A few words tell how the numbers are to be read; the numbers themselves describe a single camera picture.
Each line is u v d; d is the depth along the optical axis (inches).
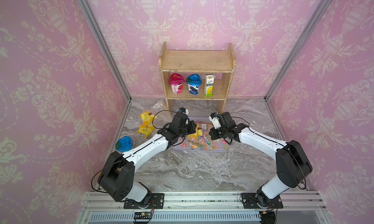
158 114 36.4
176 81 34.4
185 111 30.6
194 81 34.6
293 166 17.6
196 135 33.6
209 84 33.6
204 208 28.8
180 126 25.4
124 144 33.5
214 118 31.7
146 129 37.1
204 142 36.6
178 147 36.5
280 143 19.1
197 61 32.2
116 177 16.6
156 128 25.7
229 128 26.9
